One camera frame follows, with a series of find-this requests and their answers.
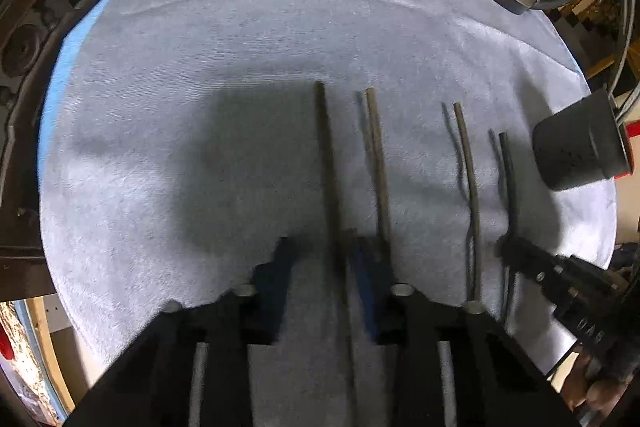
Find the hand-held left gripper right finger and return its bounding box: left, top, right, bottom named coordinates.
left=344, top=233, right=585, bottom=427

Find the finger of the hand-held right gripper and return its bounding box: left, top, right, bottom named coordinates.
left=495, top=237, right=567, bottom=293

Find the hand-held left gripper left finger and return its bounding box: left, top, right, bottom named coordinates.
left=64, top=236, right=297, bottom=427

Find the grey metal chopstick holder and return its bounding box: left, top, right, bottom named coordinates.
left=532, top=89, right=632, bottom=191

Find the person's right hand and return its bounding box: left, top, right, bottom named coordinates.
left=562, top=347, right=640, bottom=427

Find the red plastic stool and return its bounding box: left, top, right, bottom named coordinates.
left=617, top=121, right=640, bottom=182

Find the grey towel cloth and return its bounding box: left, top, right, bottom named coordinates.
left=39, top=0, right=617, bottom=427

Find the light blue table cover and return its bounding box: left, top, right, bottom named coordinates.
left=39, top=0, right=118, bottom=138

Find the carved dark wooden chair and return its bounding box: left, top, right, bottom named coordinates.
left=0, top=0, right=213, bottom=299

